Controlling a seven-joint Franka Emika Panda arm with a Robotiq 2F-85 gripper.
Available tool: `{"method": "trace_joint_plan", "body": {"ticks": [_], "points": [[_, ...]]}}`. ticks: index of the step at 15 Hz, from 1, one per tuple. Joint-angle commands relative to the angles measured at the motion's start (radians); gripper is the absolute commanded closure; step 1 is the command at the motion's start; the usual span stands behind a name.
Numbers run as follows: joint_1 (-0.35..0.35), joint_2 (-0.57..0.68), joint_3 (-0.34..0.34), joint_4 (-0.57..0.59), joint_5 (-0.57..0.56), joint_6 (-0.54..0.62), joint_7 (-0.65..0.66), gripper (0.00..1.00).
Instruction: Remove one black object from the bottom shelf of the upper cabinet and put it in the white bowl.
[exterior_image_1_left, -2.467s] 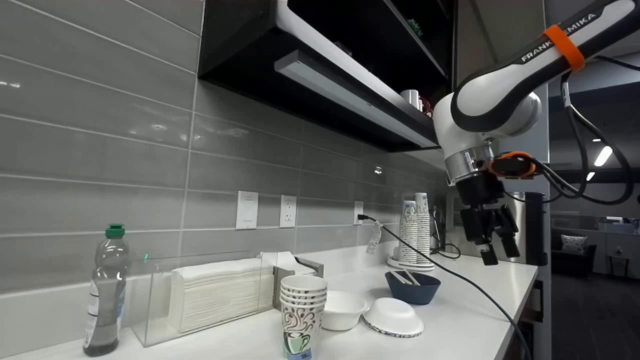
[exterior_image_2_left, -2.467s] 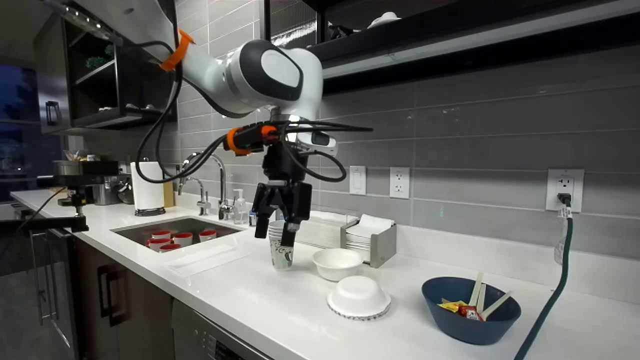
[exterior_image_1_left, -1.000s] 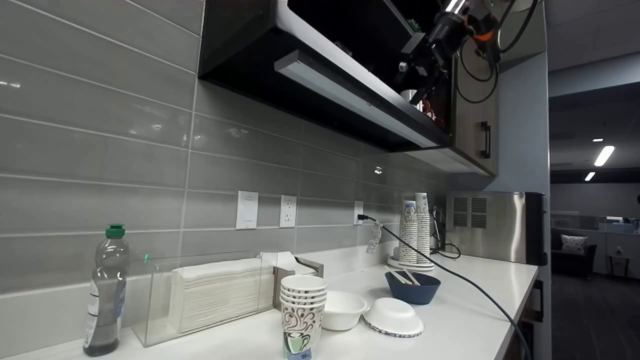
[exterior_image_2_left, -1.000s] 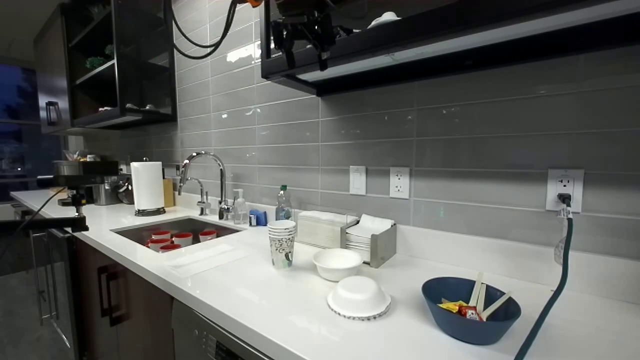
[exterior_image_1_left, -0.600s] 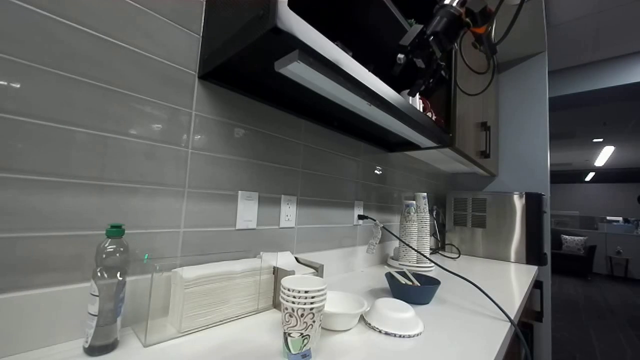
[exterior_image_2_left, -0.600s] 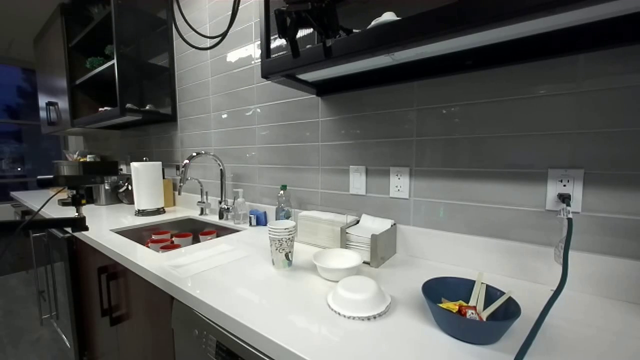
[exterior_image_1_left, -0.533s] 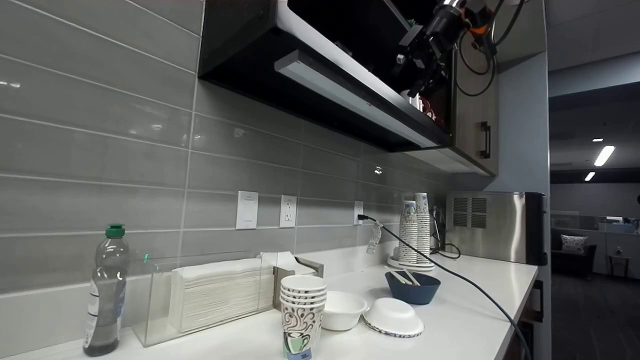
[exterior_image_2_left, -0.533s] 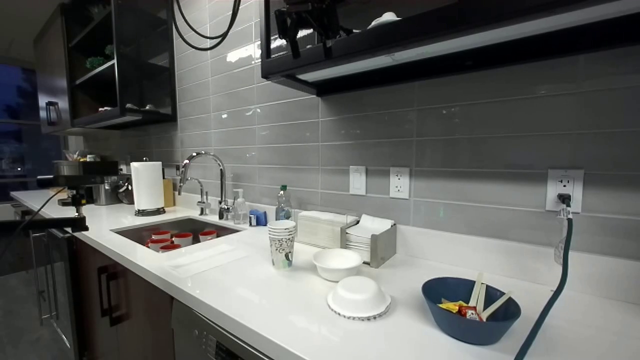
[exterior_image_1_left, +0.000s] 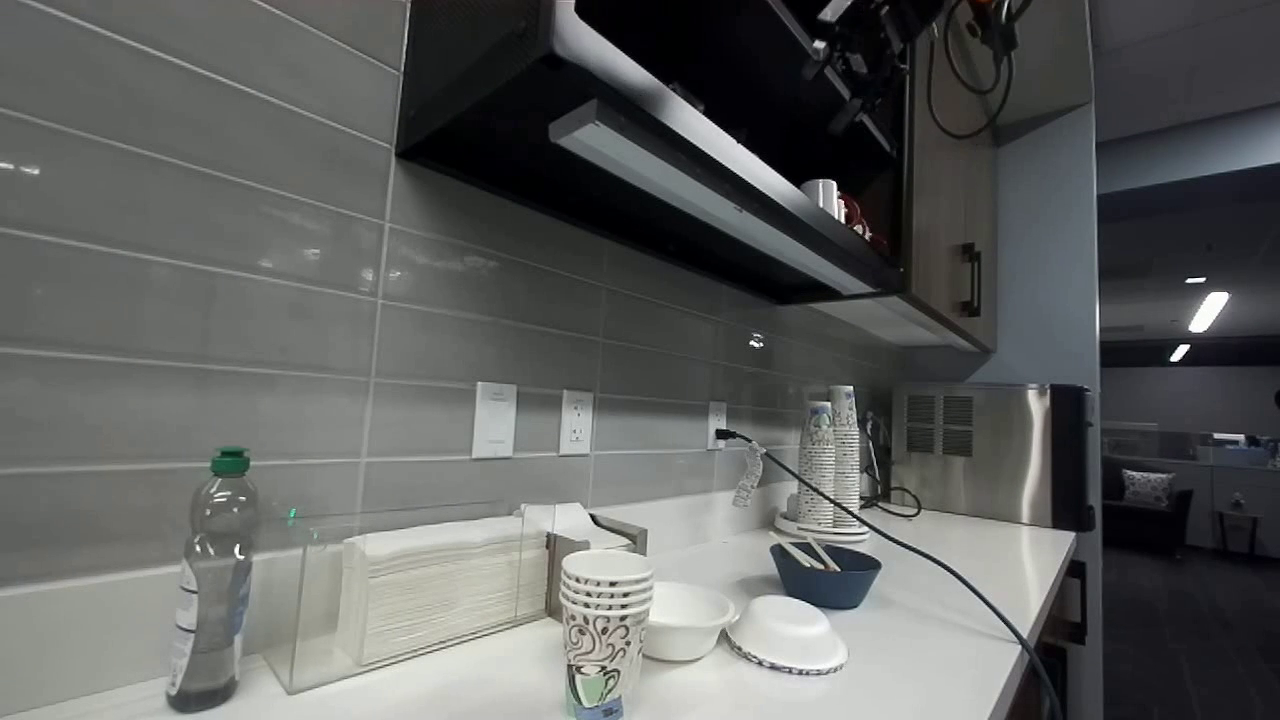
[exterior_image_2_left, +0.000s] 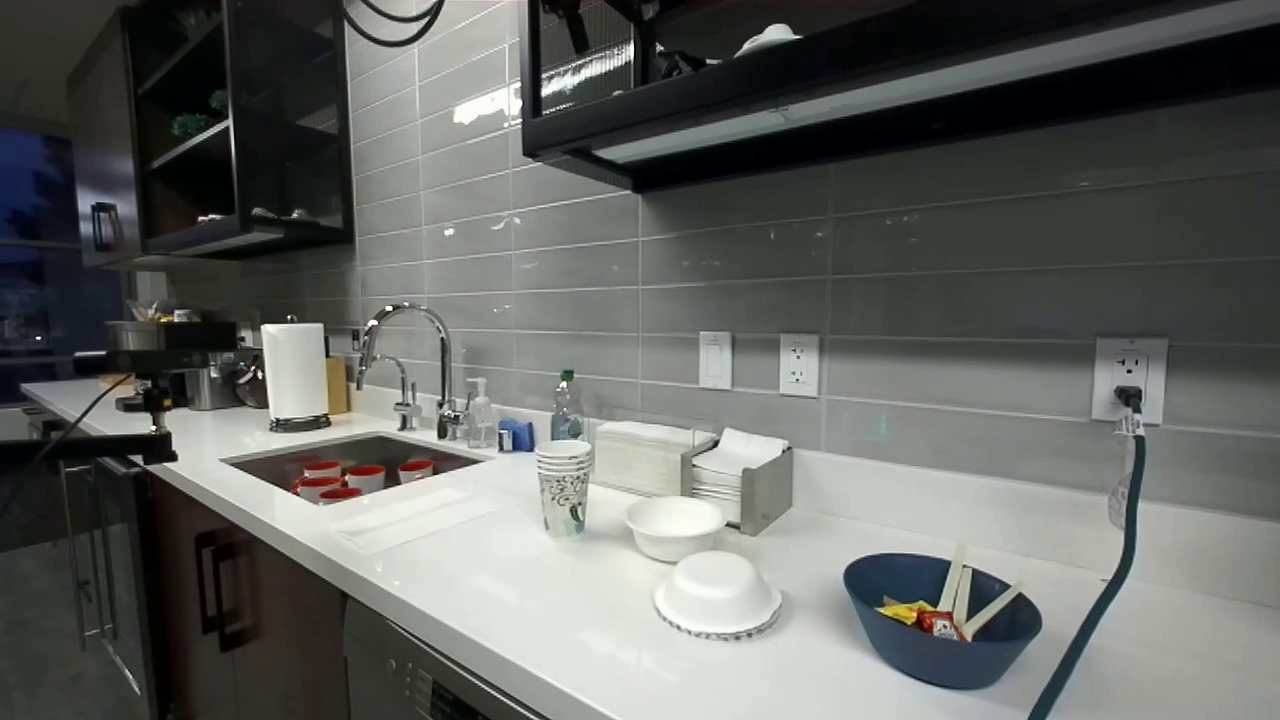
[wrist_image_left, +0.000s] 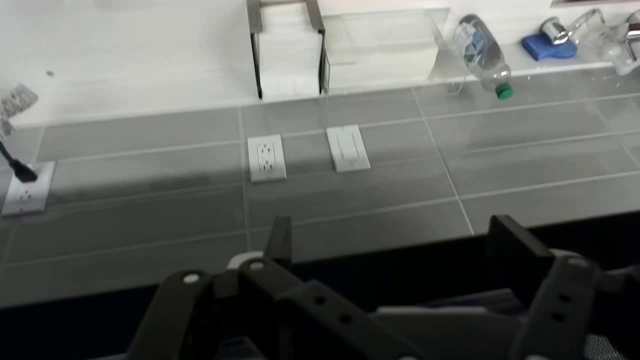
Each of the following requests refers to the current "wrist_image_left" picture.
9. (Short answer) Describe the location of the blue sponge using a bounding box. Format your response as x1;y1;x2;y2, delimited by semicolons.
521;32;579;62

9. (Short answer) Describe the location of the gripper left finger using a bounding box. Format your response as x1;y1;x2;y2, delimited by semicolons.
126;215;418;360

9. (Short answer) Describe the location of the chrome tap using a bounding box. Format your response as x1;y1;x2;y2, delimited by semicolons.
539;8;608;47

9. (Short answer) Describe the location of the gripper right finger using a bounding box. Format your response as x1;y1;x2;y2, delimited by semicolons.
484;214;640;360

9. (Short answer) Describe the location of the white wall socket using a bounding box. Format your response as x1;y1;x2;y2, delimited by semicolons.
1;160;57;217
247;133;289;183

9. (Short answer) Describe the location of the clear bottle with green cap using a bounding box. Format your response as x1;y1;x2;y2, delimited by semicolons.
452;14;515;100

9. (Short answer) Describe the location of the white switch plate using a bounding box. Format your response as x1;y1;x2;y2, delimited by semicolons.
325;124;372;174

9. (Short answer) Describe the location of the stack of white napkins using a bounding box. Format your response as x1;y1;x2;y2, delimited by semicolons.
257;1;324;99

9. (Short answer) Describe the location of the black cable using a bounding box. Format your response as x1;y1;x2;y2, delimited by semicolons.
0;141;39;184

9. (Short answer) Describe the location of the clear acrylic holder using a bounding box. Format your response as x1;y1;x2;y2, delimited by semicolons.
320;7;474;94

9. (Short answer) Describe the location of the dark upper cabinet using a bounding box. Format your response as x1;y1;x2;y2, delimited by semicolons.
0;210;640;360

